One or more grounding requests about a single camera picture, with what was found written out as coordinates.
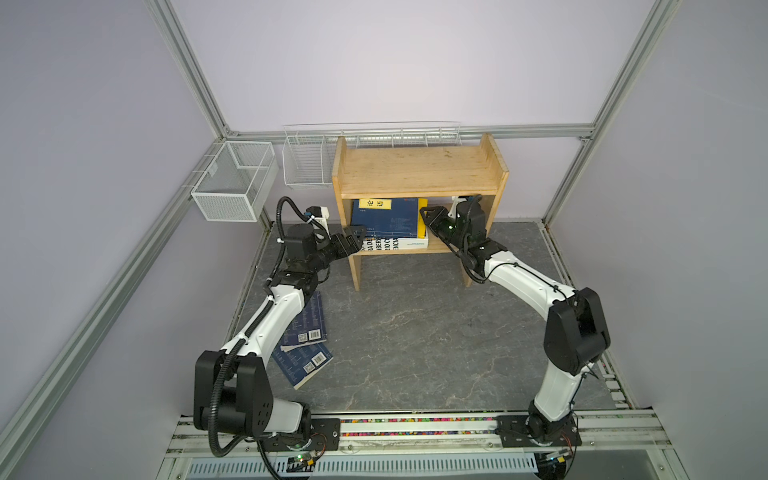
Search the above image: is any yellow book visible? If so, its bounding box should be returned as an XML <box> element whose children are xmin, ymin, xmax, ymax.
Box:
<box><xmin>417</xmin><ymin>198</ymin><xmax>428</xmax><ymax>239</ymax></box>

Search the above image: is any white book black lettering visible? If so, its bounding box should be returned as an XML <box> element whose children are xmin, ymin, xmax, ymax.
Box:
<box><xmin>361</xmin><ymin>237</ymin><xmax>429</xmax><ymax>252</ymax></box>

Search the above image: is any dark blue book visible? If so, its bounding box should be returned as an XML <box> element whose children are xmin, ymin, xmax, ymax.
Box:
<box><xmin>351</xmin><ymin>198</ymin><xmax>419</xmax><ymax>239</ymax></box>
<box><xmin>279</xmin><ymin>292</ymin><xmax>328</xmax><ymax>352</ymax></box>
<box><xmin>271</xmin><ymin>343</ymin><xmax>333</xmax><ymax>390</ymax></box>

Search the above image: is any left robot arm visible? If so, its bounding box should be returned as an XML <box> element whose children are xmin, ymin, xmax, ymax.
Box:
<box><xmin>193</xmin><ymin>196</ymin><xmax>366</xmax><ymax>458</ymax></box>

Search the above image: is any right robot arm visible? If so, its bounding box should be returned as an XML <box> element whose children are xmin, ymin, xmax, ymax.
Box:
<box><xmin>419</xmin><ymin>195</ymin><xmax>611</xmax><ymax>444</ymax></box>

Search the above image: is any wooden two-tier bookshelf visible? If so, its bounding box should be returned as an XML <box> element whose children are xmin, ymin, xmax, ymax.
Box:
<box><xmin>331</xmin><ymin>133</ymin><xmax>510</xmax><ymax>292</ymax></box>

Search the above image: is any white mesh box basket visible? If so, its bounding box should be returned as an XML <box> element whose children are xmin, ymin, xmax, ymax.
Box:
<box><xmin>191</xmin><ymin>141</ymin><xmax>278</xmax><ymax>223</ymax></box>

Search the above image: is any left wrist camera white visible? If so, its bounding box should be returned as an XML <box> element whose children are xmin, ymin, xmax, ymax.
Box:
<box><xmin>305</xmin><ymin>206</ymin><xmax>330</xmax><ymax>229</ymax></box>

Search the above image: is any white wire rack basket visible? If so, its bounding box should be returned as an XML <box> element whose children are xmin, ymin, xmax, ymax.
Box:
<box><xmin>283</xmin><ymin>121</ymin><xmax>462</xmax><ymax>188</ymax></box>

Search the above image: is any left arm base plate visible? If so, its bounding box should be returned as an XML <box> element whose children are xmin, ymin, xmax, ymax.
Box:
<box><xmin>261</xmin><ymin>417</ymin><xmax>341</xmax><ymax>452</ymax></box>

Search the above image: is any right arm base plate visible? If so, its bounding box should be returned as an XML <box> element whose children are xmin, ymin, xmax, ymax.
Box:
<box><xmin>495</xmin><ymin>412</ymin><xmax>582</xmax><ymax>448</ymax></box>

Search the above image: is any white slotted cable duct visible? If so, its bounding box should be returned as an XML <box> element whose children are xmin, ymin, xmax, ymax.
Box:
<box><xmin>184</xmin><ymin>452</ymin><xmax>538</xmax><ymax>479</ymax></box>

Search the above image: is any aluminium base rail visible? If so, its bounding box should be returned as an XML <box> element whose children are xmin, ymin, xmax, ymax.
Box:
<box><xmin>164</xmin><ymin>409</ymin><xmax>673</xmax><ymax>460</ymax></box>

